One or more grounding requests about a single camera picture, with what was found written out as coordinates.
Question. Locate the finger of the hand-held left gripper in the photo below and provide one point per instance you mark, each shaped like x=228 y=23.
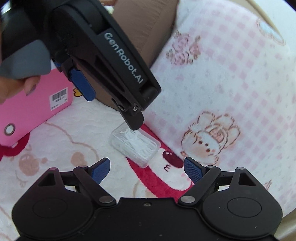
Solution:
x=133 y=118
x=83 y=85

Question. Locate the clear floss pick box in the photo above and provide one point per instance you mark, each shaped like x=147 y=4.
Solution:
x=136 y=148

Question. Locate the beige blanket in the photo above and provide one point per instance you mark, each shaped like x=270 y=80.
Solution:
x=288 y=222

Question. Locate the person's left hand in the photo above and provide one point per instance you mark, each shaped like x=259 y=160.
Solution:
x=13 y=90

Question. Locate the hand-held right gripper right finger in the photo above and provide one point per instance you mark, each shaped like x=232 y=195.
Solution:
x=193 y=170

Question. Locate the pink plaid rabbit pillow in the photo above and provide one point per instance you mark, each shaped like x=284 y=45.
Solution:
x=231 y=81

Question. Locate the printed bear blanket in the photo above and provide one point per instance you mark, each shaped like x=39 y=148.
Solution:
x=69 y=129

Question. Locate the brown embroidered pillow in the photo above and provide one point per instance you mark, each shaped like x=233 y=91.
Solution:
x=143 y=27

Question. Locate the pink cardboard box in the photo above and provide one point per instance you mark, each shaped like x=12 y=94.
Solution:
x=30 y=115

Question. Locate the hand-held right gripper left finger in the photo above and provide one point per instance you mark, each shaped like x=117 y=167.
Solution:
x=100 y=170

